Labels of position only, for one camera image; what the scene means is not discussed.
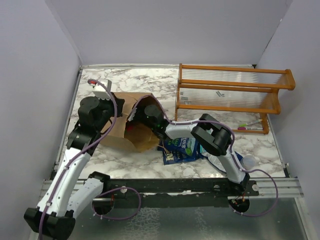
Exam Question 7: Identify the brown paper bag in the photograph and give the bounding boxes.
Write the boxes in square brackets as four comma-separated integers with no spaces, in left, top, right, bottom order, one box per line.
[99,92,160,153]

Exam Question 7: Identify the Kettle sea salt vinegar chips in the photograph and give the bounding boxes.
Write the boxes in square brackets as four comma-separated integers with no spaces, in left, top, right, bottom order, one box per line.
[157,138,199,165]

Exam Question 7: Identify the blue white snack bag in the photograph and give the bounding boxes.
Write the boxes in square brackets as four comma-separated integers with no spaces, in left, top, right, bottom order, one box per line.
[199,146,227,176]

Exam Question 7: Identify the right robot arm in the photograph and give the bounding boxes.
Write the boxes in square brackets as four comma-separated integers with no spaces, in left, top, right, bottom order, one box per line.
[140,104,250,196]

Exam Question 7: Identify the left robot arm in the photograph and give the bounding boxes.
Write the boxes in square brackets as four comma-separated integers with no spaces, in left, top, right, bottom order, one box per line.
[23,93,125,240]

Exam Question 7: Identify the red snack packet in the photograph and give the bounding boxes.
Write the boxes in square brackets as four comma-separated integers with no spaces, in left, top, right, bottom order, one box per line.
[125,125,135,132]

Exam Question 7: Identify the pink marker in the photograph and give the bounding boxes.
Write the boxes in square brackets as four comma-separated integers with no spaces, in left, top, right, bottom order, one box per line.
[237,126,264,131]

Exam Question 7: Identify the green marker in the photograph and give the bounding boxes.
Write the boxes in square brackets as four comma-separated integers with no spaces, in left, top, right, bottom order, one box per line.
[239,119,263,127]

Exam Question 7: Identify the wooden shelf rack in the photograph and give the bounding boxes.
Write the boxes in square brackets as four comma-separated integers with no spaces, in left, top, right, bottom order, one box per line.
[174,63,296,135]

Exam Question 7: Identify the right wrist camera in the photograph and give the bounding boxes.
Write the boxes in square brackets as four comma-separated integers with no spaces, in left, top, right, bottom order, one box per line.
[127,106,137,122]

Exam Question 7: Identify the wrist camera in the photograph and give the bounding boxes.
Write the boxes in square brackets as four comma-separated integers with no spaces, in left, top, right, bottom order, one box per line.
[127,106,137,122]
[88,79,112,101]

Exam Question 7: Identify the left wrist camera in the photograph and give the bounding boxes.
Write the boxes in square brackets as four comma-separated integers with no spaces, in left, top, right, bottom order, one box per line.
[88,79,112,101]

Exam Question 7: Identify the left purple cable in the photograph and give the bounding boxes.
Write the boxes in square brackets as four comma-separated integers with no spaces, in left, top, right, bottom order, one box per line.
[38,79,143,240]

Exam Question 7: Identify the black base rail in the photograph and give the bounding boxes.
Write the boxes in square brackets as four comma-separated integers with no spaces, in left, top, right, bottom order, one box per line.
[89,171,259,213]

